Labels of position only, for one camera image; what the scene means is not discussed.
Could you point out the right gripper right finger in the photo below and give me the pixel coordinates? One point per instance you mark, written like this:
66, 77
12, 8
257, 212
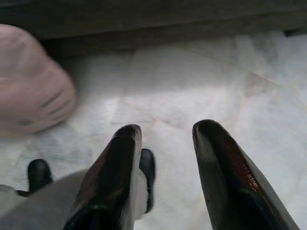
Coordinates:
227, 187

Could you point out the pink pillow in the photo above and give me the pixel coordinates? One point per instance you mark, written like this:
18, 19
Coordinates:
31, 83

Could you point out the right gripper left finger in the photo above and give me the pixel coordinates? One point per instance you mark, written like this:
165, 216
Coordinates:
108, 182

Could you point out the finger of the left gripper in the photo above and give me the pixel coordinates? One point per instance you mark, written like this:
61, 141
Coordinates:
149, 172
39, 175

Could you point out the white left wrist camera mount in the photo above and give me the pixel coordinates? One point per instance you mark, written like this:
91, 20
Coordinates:
43, 206

